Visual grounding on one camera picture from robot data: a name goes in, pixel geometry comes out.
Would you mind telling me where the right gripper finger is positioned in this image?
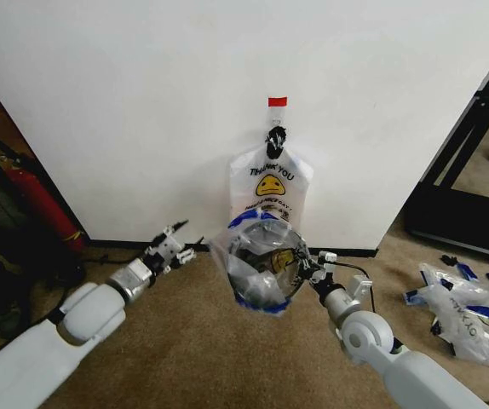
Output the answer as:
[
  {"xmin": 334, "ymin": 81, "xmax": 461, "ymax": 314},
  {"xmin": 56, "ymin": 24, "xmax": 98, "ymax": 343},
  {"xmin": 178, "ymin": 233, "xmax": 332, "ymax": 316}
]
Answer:
[
  {"xmin": 293, "ymin": 249, "xmax": 316, "ymax": 290},
  {"xmin": 316, "ymin": 250, "xmax": 339, "ymax": 268}
]

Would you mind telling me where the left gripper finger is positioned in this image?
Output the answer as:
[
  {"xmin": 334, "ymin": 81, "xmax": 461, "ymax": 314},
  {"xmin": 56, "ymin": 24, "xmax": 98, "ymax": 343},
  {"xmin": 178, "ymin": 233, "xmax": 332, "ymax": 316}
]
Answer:
[
  {"xmin": 154, "ymin": 219, "xmax": 190, "ymax": 245},
  {"xmin": 175, "ymin": 238, "xmax": 207, "ymax": 267}
]

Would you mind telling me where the clear blue-printed bin liner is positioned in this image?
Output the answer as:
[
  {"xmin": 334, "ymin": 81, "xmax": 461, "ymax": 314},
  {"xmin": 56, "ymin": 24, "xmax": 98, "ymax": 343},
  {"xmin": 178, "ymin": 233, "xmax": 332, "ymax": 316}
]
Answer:
[{"xmin": 209, "ymin": 211, "xmax": 314, "ymax": 320}]

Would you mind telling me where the white smiley thank-you bag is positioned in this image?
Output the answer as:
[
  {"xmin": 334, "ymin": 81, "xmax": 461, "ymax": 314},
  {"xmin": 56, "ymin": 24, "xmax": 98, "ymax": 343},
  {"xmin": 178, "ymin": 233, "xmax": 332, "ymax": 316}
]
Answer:
[{"xmin": 227, "ymin": 124, "xmax": 316, "ymax": 229}]

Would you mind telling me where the crumpled clear blue-striped bag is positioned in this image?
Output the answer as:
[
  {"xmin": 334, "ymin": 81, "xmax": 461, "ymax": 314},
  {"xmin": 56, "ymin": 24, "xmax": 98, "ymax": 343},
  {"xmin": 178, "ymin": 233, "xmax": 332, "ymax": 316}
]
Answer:
[{"xmin": 404, "ymin": 260, "xmax": 489, "ymax": 308}]

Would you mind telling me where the crumpled clear thank-you bag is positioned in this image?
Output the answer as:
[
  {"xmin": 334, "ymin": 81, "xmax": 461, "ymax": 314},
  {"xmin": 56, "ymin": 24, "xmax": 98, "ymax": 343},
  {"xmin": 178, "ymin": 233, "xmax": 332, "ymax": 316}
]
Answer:
[{"xmin": 429, "ymin": 283, "xmax": 489, "ymax": 370}]

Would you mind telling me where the black baseboard strip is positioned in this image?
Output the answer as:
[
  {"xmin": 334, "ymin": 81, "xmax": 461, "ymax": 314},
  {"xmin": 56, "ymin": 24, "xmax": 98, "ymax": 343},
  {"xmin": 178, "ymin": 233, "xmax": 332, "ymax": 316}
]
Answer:
[{"xmin": 87, "ymin": 238, "xmax": 378, "ymax": 258}]

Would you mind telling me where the red fire extinguisher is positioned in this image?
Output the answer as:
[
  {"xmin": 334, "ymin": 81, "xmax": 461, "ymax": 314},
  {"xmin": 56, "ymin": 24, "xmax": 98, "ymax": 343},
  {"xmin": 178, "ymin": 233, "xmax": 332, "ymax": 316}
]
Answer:
[{"xmin": 0, "ymin": 135, "xmax": 87, "ymax": 254}]

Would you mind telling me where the dark bundle on floor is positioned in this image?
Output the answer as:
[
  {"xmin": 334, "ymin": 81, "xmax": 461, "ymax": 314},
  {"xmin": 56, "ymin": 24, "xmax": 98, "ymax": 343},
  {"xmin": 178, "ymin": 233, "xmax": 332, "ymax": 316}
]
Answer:
[{"xmin": 0, "ymin": 245, "xmax": 86, "ymax": 340}]

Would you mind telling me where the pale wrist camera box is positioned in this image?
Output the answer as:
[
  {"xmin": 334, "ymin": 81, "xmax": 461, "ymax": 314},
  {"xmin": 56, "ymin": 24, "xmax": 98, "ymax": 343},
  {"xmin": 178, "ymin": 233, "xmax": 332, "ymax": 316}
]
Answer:
[{"xmin": 158, "ymin": 238, "xmax": 183, "ymax": 262}]

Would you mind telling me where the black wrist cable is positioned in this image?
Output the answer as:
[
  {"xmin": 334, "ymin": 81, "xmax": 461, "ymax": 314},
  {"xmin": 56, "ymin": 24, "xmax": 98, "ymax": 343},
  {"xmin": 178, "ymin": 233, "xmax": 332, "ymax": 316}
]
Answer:
[{"xmin": 332, "ymin": 262, "xmax": 377, "ymax": 314}]

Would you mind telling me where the black metal furniture frame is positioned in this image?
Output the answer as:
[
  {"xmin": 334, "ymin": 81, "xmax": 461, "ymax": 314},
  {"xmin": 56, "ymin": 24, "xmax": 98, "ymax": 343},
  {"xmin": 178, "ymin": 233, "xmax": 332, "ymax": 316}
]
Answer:
[{"xmin": 404, "ymin": 29, "xmax": 489, "ymax": 263}]

